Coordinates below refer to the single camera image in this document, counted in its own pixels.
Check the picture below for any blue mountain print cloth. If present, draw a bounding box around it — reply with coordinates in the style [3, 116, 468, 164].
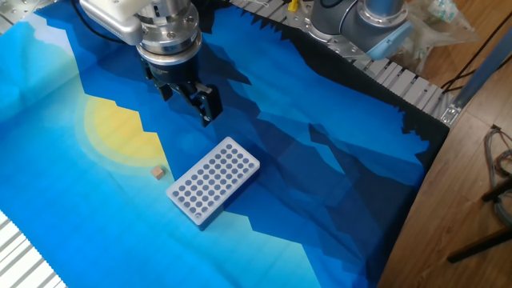
[0, 0, 451, 288]

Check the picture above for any aluminium frame bar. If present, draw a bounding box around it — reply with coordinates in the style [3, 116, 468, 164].
[439, 23, 512, 127]

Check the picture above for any clear plastic bag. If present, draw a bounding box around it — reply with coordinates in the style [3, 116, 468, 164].
[390, 0, 481, 75]

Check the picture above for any dark wooden stand leg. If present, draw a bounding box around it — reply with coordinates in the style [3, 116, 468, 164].
[446, 226, 512, 264]
[481, 178, 512, 203]

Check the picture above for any black floor cable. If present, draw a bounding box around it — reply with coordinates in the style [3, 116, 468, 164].
[439, 11, 512, 94]

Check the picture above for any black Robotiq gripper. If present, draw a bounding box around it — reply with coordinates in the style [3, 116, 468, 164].
[138, 46, 224, 128]

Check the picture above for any white blue test tube rack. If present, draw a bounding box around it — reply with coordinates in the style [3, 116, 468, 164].
[165, 136, 261, 232]

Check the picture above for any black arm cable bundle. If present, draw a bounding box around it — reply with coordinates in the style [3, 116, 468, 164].
[70, 0, 127, 45]

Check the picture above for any silver wrist sensor flange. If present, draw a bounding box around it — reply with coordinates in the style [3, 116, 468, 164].
[135, 0, 203, 66]

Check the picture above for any white packet green print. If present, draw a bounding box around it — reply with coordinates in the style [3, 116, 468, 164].
[426, 0, 460, 24]

